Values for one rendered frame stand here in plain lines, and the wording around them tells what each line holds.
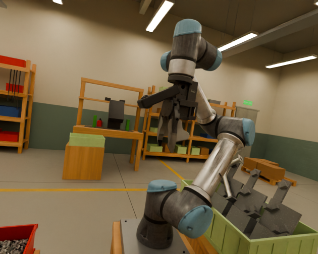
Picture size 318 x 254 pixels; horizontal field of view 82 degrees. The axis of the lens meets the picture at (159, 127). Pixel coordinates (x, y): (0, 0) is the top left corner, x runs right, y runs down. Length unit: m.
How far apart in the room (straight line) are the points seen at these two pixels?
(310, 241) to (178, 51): 0.98
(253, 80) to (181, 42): 7.72
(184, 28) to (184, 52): 0.06
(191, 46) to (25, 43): 5.72
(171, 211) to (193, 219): 0.08
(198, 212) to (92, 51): 5.53
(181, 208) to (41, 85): 5.47
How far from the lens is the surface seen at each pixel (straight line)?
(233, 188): 1.32
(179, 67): 0.51
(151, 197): 0.75
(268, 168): 5.83
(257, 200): 1.21
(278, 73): 9.26
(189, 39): 0.54
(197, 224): 0.66
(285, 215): 1.12
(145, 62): 6.02
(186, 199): 0.67
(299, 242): 1.09
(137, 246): 0.81
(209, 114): 0.85
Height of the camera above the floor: 1.38
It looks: 4 degrees down
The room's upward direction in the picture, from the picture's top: 8 degrees clockwise
